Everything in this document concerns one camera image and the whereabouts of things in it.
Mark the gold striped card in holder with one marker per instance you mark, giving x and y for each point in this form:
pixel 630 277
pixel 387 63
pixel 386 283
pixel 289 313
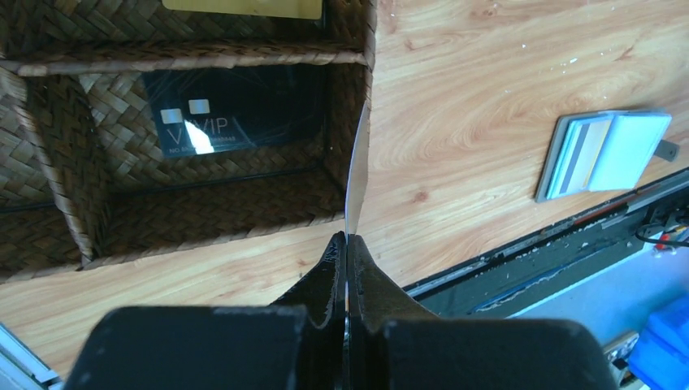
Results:
pixel 583 156

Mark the blue plastic bin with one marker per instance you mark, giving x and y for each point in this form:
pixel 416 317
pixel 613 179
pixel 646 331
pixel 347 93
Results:
pixel 660 356

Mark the black vip card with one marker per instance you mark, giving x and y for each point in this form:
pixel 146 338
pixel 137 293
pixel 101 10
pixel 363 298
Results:
pixel 212 110
pixel 358 173

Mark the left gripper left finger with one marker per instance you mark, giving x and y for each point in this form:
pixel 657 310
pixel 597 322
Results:
pixel 296 342

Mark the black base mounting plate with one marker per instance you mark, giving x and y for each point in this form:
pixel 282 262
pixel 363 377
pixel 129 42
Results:
pixel 504 281

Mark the gold card in basket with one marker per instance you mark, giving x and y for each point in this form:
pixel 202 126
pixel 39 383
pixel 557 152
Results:
pixel 242 8

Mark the grey card holder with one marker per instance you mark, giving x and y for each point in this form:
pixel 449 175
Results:
pixel 634 137

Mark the brown woven divided basket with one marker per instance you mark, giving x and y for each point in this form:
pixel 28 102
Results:
pixel 136 128

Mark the black VIP card in basket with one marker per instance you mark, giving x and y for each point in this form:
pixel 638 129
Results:
pixel 212 110

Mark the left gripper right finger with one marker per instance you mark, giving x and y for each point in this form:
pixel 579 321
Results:
pixel 395 343

